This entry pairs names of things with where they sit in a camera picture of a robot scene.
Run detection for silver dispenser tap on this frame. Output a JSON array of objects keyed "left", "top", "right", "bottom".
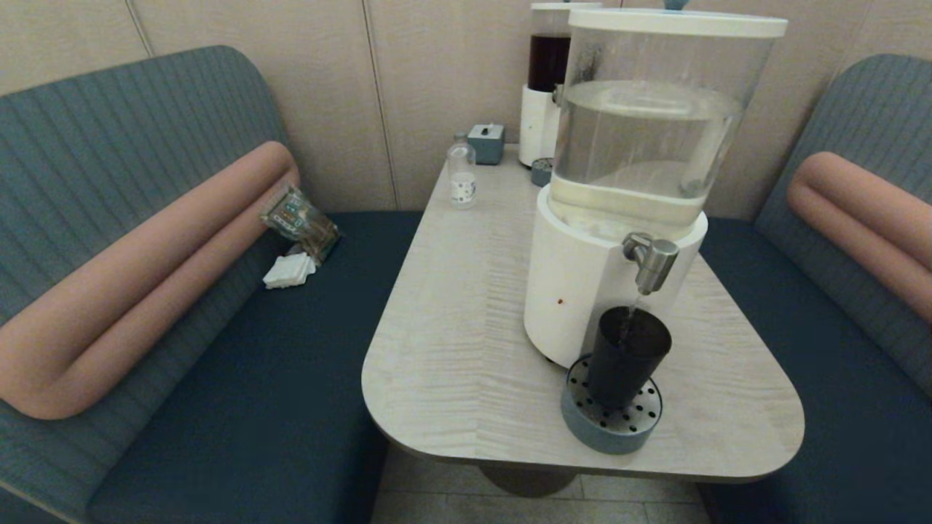
[{"left": 623, "top": 231, "right": 681, "bottom": 295}]

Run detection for black plastic cup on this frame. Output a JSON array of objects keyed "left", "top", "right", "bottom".
[{"left": 587, "top": 306, "right": 673, "bottom": 410}]

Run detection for small clear bottle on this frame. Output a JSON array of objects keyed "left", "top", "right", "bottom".
[{"left": 446, "top": 135, "right": 478, "bottom": 211}]

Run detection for small blue box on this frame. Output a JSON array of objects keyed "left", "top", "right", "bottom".
[{"left": 467, "top": 122, "right": 506, "bottom": 166}]

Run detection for dark drink dispenser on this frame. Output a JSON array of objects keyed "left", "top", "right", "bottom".
[{"left": 518, "top": 2, "right": 605, "bottom": 168}]

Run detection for clear plastic snack bag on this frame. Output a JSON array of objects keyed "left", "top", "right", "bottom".
[{"left": 260, "top": 185, "right": 341, "bottom": 266}]

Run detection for white paper napkins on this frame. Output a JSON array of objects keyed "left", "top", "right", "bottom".
[{"left": 261, "top": 252, "right": 317, "bottom": 290}]

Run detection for large clear water dispenser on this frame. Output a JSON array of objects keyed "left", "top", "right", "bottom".
[{"left": 523, "top": 9, "right": 789, "bottom": 370}]

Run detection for round blue drip tray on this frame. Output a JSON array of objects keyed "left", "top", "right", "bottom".
[{"left": 561, "top": 354, "right": 663, "bottom": 456}]

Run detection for pink bolster cushion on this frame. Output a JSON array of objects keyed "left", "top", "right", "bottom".
[
  {"left": 786, "top": 151, "right": 932, "bottom": 326},
  {"left": 0, "top": 141, "right": 301, "bottom": 421}
]

